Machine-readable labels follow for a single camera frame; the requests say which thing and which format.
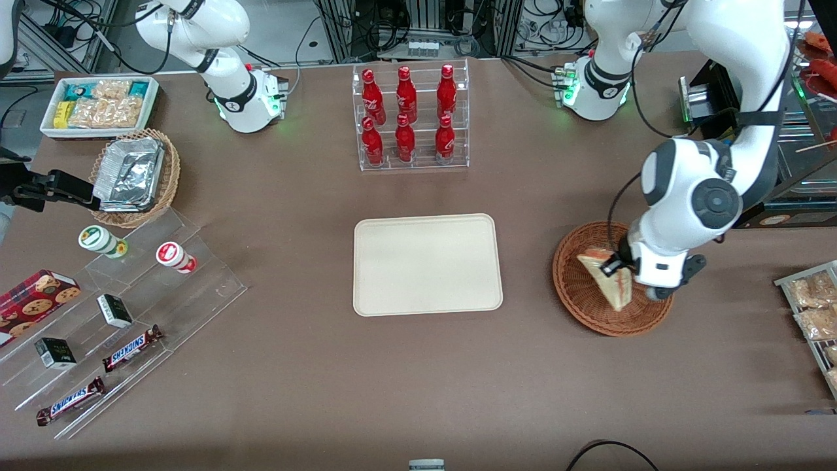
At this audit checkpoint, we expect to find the tray of packaged snacks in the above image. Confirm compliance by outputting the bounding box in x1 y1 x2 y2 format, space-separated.
774 260 837 401

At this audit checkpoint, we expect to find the clear acrylic bottle rack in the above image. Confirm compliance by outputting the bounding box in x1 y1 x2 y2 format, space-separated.
352 59 470 172

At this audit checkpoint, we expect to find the large clear cracker bag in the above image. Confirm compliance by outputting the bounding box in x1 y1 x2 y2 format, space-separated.
68 96 143 129

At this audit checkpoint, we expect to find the round brown wicker basket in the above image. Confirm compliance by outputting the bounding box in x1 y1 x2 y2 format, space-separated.
553 220 675 338

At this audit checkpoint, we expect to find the black cable loop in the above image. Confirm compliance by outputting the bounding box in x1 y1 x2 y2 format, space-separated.
566 440 661 471

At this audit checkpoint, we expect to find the small black carton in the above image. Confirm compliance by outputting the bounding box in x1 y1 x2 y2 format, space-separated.
97 294 134 329
35 338 78 371

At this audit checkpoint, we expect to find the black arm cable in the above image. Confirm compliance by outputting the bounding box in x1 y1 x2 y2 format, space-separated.
607 171 645 256

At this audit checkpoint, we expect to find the small clear cracker bag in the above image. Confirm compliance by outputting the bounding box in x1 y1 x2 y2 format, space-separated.
92 79 132 99

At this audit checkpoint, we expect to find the green lid white cup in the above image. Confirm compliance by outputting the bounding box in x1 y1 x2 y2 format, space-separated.
78 225 129 260

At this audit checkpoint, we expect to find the aluminium foil container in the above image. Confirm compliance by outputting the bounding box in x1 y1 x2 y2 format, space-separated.
92 137 166 213

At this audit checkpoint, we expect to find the oval light wicker basket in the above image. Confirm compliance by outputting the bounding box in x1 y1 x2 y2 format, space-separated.
88 128 181 229

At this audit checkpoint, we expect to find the aluminium frame equipment rack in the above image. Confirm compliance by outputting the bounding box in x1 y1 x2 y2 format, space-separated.
314 0 524 63

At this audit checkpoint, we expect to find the red lid white cup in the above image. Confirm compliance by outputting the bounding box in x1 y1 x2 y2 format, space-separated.
156 241 197 274

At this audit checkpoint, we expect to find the Snickers chocolate bar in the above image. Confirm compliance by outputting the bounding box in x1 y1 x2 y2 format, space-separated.
102 325 164 374
36 377 107 427

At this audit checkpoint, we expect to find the red cola bottle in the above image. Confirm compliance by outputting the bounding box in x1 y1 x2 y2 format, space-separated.
361 117 384 166
395 114 416 163
396 66 418 122
435 115 456 164
437 64 458 122
362 69 386 125

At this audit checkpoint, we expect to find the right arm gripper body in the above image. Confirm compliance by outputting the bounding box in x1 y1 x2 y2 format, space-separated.
0 147 50 212

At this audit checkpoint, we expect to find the red cookie box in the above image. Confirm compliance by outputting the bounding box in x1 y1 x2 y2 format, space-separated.
0 270 82 348

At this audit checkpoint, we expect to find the beige plastic tray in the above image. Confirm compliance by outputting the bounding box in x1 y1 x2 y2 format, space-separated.
353 213 504 317

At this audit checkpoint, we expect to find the clear acrylic stepped display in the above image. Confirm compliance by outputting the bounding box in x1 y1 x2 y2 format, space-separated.
0 208 248 440

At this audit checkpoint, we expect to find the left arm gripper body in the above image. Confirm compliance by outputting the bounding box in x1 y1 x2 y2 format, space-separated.
617 239 708 290

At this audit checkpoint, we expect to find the triangular sandwich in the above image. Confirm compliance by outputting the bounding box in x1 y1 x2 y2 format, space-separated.
577 247 634 312

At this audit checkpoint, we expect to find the white rectangular snack bin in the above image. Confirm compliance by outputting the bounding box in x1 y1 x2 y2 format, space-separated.
39 75 160 141

